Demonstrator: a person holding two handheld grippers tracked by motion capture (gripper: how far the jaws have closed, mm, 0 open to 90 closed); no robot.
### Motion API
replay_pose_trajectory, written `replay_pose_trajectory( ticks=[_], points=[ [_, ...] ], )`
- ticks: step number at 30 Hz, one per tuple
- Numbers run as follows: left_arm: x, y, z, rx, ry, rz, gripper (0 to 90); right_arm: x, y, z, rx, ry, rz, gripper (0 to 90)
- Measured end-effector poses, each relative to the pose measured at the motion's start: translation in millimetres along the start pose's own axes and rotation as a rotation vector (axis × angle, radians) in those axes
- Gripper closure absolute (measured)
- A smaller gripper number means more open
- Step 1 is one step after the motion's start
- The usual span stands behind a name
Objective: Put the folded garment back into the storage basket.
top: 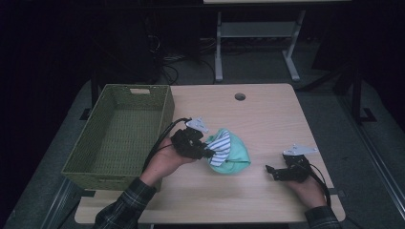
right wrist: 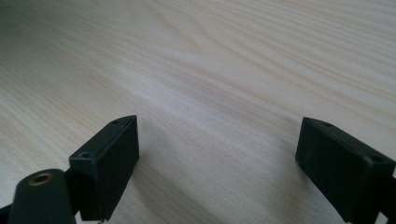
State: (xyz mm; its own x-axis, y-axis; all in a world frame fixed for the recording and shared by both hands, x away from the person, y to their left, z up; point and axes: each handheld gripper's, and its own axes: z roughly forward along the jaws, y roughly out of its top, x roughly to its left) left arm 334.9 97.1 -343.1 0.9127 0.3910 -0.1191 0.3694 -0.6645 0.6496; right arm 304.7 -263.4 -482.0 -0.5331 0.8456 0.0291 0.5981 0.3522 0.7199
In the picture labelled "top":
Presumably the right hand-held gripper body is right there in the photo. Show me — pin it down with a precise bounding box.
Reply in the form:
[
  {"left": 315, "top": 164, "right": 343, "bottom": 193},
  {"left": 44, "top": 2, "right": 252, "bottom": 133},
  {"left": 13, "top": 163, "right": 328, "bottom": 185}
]
[{"left": 281, "top": 143, "right": 320, "bottom": 183}]

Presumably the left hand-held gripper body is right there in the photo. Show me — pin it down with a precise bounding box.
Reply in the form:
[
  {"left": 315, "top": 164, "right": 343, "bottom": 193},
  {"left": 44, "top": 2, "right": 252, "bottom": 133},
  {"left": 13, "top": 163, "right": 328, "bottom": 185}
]
[{"left": 170, "top": 116, "right": 210, "bottom": 159}]

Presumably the mint green baby garment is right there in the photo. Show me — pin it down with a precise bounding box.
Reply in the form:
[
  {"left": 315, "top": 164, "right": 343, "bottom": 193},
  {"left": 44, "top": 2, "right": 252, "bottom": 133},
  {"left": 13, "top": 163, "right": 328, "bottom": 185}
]
[{"left": 204, "top": 127, "right": 252, "bottom": 176}]

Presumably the green woven basket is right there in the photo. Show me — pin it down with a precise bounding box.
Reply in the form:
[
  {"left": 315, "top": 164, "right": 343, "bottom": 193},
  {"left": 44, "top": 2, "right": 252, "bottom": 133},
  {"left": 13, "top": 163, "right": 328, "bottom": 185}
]
[{"left": 60, "top": 83, "right": 176, "bottom": 193}]

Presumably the person's right hand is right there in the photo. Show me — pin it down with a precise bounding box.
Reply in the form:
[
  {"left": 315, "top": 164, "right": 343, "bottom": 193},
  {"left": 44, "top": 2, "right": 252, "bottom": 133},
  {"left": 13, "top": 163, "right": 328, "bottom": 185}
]
[{"left": 286, "top": 177, "right": 328, "bottom": 210}]

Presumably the person's left hand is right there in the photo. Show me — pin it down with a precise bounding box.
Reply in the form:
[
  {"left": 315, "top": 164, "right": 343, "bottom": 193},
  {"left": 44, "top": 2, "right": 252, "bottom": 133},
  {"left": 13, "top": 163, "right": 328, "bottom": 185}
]
[{"left": 139, "top": 137, "right": 198, "bottom": 188}]

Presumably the grey tape strip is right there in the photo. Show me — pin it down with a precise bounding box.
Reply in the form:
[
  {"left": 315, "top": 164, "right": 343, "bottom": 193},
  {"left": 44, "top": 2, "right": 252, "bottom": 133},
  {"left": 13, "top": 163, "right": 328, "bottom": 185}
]
[{"left": 328, "top": 187, "right": 347, "bottom": 197}]

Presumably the black metal stand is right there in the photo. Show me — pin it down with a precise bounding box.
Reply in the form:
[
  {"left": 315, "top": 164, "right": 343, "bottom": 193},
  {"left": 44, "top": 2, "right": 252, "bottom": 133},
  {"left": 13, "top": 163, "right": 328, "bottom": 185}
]
[
  {"left": 78, "top": 72, "right": 100, "bottom": 121},
  {"left": 351, "top": 67, "right": 378, "bottom": 126}
]

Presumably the grey metal stand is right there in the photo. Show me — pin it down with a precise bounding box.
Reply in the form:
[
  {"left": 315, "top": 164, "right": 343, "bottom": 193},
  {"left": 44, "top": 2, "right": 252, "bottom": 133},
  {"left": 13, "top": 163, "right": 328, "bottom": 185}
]
[{"left": 214, "top": 9, "right": 307, "bottom": 83}]

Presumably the tangle of floor cables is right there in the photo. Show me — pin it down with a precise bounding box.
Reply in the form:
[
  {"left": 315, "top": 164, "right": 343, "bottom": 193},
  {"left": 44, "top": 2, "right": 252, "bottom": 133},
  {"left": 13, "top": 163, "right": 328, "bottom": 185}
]
[{"left": 144, "top": 33, "right": 218, "bottom": 86}]

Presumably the aluminium floor rail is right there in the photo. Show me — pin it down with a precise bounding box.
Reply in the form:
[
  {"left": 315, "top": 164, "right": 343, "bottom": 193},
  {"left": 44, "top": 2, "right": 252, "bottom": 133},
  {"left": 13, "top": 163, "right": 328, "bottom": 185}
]
[
  {"left": 39, "top": 177, "right": 81, "bottom": 229},
  {"left": 336, "top": 94, "right": 405, "bottom": 221}
]

